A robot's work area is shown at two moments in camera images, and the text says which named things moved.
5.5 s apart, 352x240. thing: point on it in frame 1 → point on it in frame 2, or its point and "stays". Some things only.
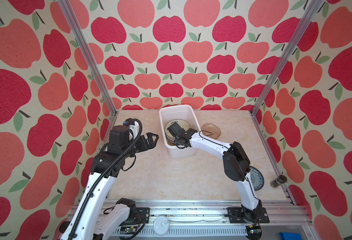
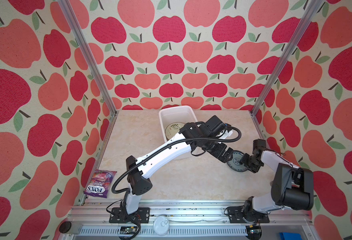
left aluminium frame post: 87,49 stays
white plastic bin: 169,114 stays
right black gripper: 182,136 → 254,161
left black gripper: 152,143 → 218,153
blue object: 289,236 stays
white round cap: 161,225 stays
